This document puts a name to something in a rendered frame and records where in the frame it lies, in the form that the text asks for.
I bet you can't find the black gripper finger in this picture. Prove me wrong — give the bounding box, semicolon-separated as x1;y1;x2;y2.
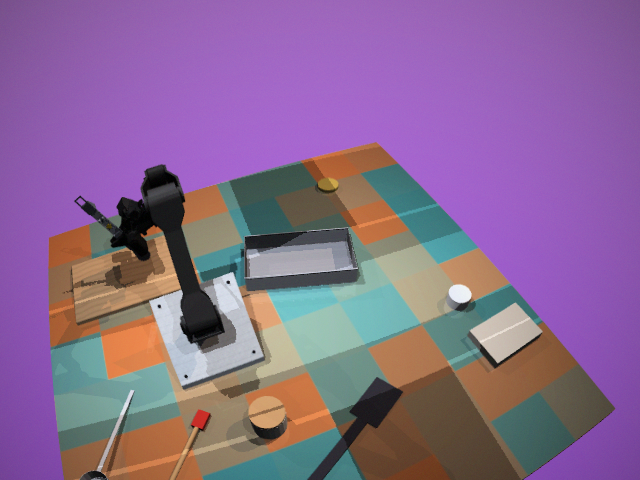
110;217;132;243
111;228;129;248

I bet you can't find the yellow flat round disc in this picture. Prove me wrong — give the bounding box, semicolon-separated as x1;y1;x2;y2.
318;178;339;193

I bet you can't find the short grey cylinder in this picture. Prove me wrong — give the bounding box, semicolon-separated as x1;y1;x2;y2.
446;285;472;311

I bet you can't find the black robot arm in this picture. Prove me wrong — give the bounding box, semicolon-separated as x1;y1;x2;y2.
116;164;225;344

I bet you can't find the light wooden board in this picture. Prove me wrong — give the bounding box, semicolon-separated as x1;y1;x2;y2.
72;235;181;326

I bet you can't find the black spatula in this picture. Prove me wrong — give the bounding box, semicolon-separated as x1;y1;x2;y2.
308;377;403;480

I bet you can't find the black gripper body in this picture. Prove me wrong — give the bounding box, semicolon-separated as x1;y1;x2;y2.
124;212;157;257

